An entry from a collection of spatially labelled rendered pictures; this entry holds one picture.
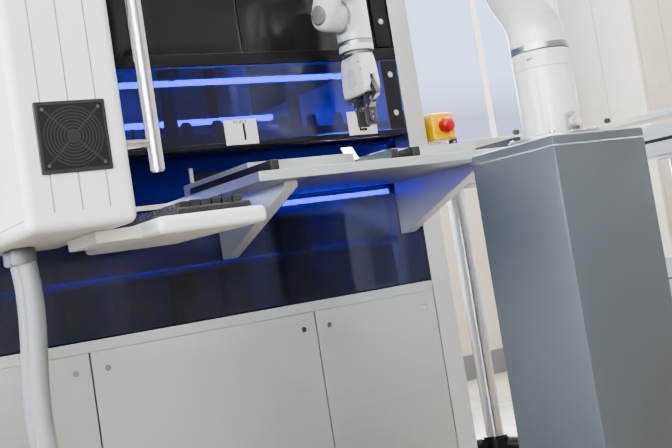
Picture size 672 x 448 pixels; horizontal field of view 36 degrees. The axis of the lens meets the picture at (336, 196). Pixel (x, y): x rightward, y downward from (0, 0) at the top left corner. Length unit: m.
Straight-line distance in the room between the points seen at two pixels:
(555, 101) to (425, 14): 3.30
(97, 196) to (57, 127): 0.13
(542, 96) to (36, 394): 1.13
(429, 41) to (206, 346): 3.27
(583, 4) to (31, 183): 4.53
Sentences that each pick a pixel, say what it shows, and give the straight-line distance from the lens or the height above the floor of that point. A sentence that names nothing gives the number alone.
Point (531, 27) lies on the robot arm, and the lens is 2.14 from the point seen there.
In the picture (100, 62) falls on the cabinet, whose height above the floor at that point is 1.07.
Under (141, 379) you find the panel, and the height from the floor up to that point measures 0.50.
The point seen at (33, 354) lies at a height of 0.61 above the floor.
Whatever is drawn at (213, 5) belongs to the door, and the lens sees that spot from 2.49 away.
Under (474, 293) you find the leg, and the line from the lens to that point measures 2.93.
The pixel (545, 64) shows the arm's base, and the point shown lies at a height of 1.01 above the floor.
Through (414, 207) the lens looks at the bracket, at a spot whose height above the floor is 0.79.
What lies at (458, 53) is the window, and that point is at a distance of 5.45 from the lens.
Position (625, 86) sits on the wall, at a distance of 5.67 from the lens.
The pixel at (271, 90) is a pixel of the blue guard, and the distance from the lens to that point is 2.49.
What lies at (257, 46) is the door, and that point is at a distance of 2.51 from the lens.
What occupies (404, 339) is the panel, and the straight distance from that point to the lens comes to 2.60.
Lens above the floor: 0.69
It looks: 4 degrees up
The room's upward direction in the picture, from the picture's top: 9 degrees counter-clockwise
